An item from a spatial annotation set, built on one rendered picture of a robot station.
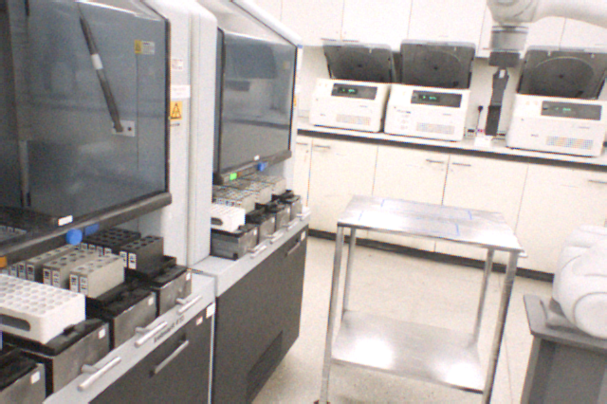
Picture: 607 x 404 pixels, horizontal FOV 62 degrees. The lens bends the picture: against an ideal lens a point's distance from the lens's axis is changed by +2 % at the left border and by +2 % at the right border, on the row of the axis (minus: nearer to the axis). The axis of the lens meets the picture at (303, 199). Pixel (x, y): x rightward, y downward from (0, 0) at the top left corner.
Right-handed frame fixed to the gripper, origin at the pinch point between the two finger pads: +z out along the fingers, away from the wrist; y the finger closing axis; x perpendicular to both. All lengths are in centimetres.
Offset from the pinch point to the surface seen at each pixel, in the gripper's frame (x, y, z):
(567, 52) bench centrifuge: -45, 237, -35
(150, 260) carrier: 73, -50, 36
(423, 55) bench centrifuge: 48, 245, -28
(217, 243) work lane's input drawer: 73, -17, 43
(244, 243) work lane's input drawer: 66, -13, 42
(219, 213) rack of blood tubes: 74, -14, 34
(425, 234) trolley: 13.7, 17.1, 38.3
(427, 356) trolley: 7, 35, 92
